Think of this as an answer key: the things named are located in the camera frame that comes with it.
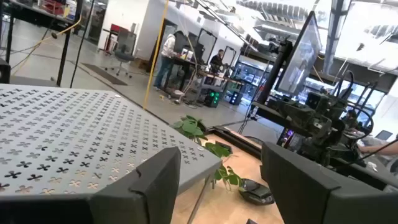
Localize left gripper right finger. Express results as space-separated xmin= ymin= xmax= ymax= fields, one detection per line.
xmin=260 ymin=141 xmax=398 ymax=224

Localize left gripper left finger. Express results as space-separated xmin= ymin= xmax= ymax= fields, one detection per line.
xmin=0 ymin=146 xmax=182 ymax=224

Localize leaf-shaped black plate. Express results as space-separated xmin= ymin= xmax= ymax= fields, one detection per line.
xmin=238 ymin=178 xmax=275 ymax=205

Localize person's forearm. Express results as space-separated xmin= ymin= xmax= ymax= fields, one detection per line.
xmin=357 ymin=140 xmax=398 ymax=156

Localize black monitor stand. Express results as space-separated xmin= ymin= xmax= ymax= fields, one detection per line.
xmin=256 ymin=40 xmax=295 ymax=105

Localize computer monitor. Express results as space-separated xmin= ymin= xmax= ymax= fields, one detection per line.
xmin=275 ymin=11 xmax=323 ymax=97

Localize grey perforated metal shelf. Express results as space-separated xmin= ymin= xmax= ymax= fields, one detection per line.
xmin=0 ymin=83 xmax=223 ymax=224

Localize green artificial potted plant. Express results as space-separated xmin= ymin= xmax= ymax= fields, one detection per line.
xmin=170 ymin=114 xmax=246 ymax=192

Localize computer tower blue lights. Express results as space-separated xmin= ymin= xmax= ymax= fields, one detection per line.
xmin=229 ymin=91 xmax=243 ymax=106

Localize computer tower green lights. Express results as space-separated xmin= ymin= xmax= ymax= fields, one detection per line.
xmin=203 ymin=90 xmax=221 ymax=109

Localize wooden work desk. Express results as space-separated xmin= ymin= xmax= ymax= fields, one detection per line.
xmin=161 ymin=55 xmax=246 ymax=103

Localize person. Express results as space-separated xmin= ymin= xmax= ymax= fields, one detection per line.
xmin=154 ymin=30 xmax=185 ymax=91
xmin=208 ymin=49 xmax=225 ymax=74

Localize dark floor mat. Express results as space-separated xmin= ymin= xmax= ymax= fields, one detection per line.
xmin=81 ymin=63 xmax=129 ymax=86

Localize grey office chair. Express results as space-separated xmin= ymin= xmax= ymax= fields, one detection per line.
xmin=104 ymin=29 xmax=137 ymax=78

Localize yellow hanging cable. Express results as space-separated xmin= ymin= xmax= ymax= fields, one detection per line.
xmin=142 ymin=0 xmax=170 ymax=110

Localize black stand post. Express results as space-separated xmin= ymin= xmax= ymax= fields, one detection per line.
xmin=55 ymin=0 xmax=84 ymax=87

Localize black hanging cable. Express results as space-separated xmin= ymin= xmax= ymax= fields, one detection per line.
xmin=68 ymin=0 xmax=96 ymax=89

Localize yellow floor cable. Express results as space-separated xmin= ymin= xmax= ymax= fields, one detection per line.
xmin=11 ymin=14 xmax=83 ymax=77

